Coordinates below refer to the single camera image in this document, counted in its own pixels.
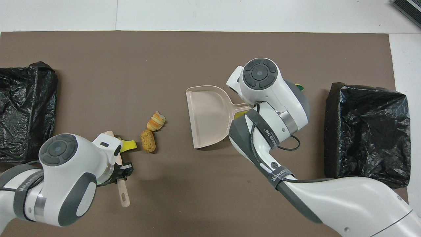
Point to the black bag-lined bin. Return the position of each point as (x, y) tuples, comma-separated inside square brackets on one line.
[(26, 115), (368, 138)]

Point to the notched yellow sponge piece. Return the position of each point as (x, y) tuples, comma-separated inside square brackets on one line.
[(129, 145)]

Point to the large brown table mat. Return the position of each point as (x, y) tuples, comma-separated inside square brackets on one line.
[(131, 59)]

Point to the pale croissant bread toy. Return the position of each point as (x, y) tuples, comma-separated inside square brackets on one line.
[(155, 121)]

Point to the beige plastic dustpan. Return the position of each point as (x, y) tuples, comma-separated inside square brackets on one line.
[(207, 115)]

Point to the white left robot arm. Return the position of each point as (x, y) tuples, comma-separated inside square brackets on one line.
[(62, 171)]

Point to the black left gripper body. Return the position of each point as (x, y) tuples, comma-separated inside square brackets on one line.
[(113, 172)]

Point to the brown bread roll toy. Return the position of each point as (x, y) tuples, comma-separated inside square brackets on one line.
[(148, 141)]

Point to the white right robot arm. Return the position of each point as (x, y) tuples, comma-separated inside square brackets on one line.
[(273, 98)]

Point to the beige hand brush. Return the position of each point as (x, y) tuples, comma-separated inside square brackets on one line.
[(124, 194)]

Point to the green and yellow sponge piece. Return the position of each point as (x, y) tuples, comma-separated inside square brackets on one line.
[(299, 87)]

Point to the dark ribbed device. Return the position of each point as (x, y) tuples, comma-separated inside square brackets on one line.
[(408, 7)]

